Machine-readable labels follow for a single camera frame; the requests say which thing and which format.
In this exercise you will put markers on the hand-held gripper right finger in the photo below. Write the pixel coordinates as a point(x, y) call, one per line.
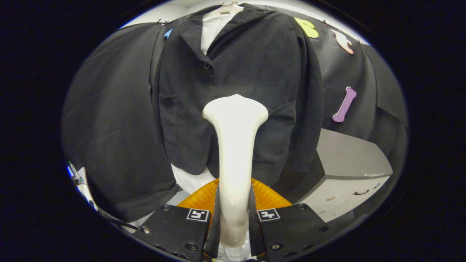
point(255, 236)

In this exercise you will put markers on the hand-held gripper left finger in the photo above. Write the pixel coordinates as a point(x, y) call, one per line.
point(214, 236)

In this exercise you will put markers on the white garment steamer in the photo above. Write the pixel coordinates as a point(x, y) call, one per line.
point(235, 153)

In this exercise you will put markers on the black blazer jacket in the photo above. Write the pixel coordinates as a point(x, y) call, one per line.
point(255, 72)

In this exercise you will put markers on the white shirt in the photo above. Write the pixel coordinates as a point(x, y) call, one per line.
point(213, 32)

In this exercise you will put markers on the cream clothes hanger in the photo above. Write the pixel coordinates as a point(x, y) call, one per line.
point(227, 8)

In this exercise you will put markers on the grey cabinet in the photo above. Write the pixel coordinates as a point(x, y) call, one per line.
point(349, 156)

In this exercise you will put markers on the white side table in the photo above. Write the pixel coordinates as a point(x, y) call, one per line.
point(83, 182)

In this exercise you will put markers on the row of black cloth clips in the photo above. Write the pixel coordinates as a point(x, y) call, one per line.
point(160, 22)

